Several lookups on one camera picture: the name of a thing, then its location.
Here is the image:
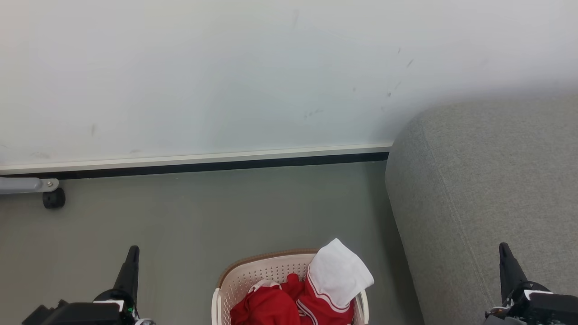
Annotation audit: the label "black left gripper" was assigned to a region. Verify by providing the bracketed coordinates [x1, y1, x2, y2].
[22, 245, 155, 325]

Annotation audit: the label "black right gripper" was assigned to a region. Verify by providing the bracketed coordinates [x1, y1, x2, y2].
[482, 242, 578, 325]

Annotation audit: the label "red white sports shorts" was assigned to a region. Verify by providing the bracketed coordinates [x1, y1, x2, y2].
[230, 273, 308, 325]

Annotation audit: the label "red white basketball jersey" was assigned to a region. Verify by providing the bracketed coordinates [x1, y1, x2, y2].
[296, 238, 375, 325]

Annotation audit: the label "grey fabric sofa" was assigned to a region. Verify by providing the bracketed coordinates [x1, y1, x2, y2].
[385, 93, 578, 325]

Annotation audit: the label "black caster wheel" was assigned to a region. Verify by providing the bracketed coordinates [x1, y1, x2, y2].
[42, 188, 66, 209]

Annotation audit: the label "white black baseboard strip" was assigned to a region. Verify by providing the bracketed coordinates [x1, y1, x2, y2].
[0, 144, 393, 180]

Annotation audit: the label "grey metal furniture leg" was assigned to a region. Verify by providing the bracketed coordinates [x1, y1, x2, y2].
[0, 177, 60, 195]

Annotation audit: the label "cream perforated laundry basket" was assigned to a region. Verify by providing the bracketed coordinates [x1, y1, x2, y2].
[211, 248, 370, 325]

